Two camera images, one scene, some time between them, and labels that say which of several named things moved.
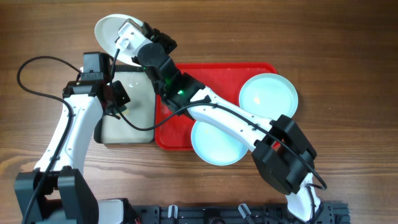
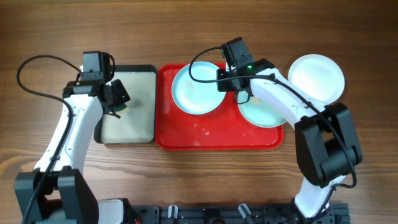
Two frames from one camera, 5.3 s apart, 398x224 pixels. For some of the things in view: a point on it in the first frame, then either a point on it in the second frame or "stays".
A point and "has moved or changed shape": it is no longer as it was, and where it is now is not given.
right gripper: x=157 y=37 to x=222 y=86
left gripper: x=123 y=98 stays
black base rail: x=329 y=213 stays
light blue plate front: x=215 y=145 has moved or changed shape
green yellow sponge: x=124 y=110 stays
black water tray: x=139 y=89 stays
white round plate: x=106 y=30 to x=318 y=77
